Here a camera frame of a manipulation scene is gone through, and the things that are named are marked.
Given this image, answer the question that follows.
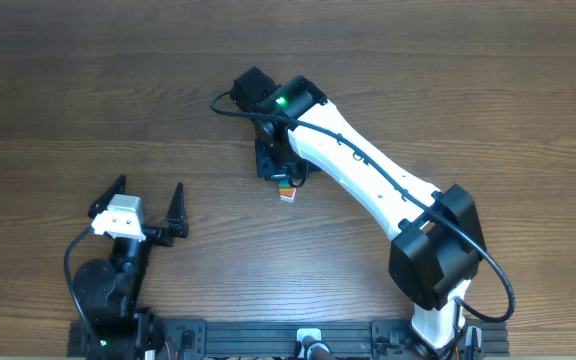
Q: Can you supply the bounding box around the mounting rail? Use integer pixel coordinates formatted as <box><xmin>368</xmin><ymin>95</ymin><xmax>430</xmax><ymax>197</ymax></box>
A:
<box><xmin>67</xmin><ymin>318</ymin><xmax>510</xmax><ymax>360</ymax></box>

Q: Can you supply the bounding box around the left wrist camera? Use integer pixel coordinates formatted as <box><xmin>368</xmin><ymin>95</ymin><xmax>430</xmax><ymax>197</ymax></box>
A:
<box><xmin>90</xmin><ymin>193</ymin><xmax>147</xmax><ymax>242</ymax></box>

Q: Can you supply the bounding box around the black cable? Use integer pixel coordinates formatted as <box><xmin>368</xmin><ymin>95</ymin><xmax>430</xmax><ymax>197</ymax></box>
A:
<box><xmin>209</xmin><ymin>91</ymin><xmax>516</xmax><ymax>324</ymax></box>
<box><xmin>62</xmin><ymin>225</ymin><xmax>109</xmax><ymax>360</ymax></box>

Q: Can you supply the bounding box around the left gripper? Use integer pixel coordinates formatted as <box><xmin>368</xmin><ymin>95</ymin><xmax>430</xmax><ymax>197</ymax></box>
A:
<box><xmin>87</xmin><ymin>174</ymin><xmax>190</xmax><ymax>248</ymax></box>

